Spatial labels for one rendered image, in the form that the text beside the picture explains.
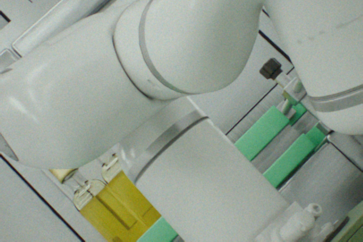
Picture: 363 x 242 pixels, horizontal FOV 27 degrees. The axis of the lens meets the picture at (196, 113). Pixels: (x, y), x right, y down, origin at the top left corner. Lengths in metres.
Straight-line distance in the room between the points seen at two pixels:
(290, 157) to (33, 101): 0.50
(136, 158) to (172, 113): 0.05
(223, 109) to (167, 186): 0.62
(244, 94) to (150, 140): 0.63
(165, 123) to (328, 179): 0.36
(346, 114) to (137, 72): 0.16
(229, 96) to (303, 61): 0.79
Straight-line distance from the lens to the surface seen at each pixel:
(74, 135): 0.56
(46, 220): 1.29
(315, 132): 1.10
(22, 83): 0.58
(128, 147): 0.67
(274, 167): 0.99
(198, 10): 0.47
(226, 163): 0.66
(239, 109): 1.27
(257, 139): 0.99
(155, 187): 0.67
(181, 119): 0.67
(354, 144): 0.99
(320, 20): 0.47
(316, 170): 0.97
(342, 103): 0.48
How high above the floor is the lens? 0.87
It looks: 9 degrees up
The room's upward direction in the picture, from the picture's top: 46 degrees counter-clockwise
